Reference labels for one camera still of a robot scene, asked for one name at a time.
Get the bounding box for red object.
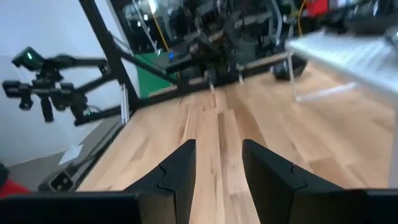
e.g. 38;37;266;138
0;179;32;200

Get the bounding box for dark glass cabinet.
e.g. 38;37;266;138
110;0;200;63

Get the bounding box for yellow cable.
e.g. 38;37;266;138
151;14;170;53

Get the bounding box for green panel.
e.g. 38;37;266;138
135;52;178;99

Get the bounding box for black extrusion end bracket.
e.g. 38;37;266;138
49;170;76;192

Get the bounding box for red box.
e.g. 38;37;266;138
306;0;330;17

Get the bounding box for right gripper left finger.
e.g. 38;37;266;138
123;139;197;224

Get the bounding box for white paper sheet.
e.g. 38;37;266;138
58;144;84;166

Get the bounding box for white perforated metal shelf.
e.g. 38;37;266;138
284;26;398;189

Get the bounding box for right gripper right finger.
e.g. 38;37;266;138
241;139;343;224

